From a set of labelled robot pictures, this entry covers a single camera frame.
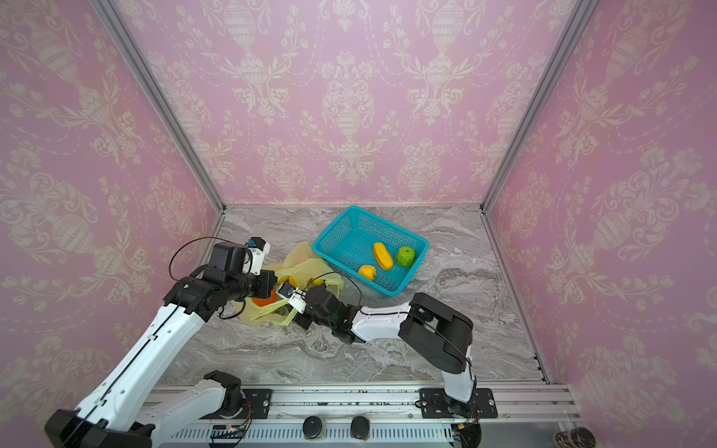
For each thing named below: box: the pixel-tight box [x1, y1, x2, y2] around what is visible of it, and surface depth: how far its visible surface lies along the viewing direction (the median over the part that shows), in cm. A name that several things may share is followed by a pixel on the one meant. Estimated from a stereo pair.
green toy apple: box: [395, 246, 416, 267], surface depth 101 cm
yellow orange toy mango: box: [373, 241, 394, 271], surface depth 102 cm
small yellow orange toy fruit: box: [358, 264, 377, 281], surface depth 96 cm
